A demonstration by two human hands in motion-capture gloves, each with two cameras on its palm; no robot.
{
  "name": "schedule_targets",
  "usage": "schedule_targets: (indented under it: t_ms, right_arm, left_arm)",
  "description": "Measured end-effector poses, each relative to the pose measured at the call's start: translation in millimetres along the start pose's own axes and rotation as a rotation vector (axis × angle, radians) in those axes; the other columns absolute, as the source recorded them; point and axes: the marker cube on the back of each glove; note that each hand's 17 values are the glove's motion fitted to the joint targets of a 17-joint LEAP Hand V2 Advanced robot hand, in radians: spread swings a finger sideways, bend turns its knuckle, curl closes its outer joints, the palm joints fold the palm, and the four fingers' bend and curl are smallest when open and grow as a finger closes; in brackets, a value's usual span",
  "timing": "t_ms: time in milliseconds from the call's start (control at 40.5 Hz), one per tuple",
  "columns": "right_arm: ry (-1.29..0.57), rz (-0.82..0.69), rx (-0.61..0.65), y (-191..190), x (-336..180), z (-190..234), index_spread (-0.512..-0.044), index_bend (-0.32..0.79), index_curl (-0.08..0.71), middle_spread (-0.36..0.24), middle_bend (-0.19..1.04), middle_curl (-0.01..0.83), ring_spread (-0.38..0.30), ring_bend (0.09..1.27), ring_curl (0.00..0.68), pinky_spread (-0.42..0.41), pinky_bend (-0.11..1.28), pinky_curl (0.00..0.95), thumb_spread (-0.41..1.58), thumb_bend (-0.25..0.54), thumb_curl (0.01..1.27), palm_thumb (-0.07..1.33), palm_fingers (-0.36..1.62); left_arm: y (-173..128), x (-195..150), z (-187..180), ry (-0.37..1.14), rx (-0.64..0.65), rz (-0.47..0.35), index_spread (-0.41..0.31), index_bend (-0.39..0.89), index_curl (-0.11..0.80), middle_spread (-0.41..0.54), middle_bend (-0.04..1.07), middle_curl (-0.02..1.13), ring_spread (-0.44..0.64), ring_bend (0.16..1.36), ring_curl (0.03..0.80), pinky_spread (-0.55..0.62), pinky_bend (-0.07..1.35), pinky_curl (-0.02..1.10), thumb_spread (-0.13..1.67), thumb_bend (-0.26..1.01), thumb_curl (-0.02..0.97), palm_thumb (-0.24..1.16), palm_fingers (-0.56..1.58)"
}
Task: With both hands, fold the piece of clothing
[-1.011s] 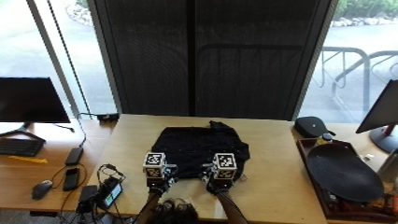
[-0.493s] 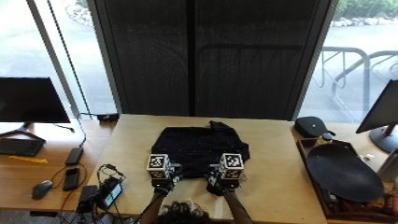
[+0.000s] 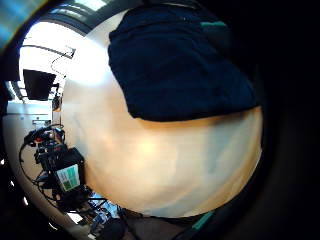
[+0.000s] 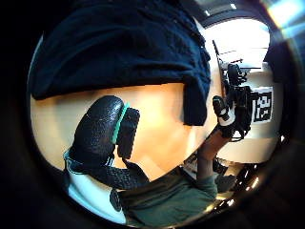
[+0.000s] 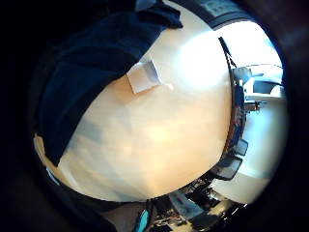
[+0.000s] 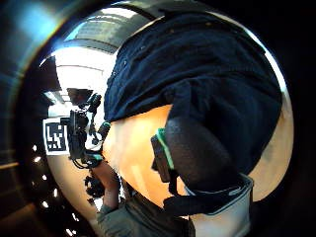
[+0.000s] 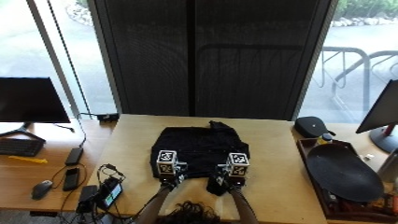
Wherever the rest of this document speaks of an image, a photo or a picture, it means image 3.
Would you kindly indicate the black device with small display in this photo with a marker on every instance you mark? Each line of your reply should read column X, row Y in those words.
column 63, row 166

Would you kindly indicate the black monitor screen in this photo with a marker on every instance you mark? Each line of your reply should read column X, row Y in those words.
column 38, row 85

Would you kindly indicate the black stand with red parts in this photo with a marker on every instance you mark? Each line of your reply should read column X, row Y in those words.
column 45, row 135

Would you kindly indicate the ceiling light panel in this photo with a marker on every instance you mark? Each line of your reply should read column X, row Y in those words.
column 91, row 4

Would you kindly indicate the dark navy cloth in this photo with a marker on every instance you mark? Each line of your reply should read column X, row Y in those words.
column 173, row 66

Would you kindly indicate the blue and black equipment pile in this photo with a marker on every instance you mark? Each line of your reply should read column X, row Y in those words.
column 101, row 211

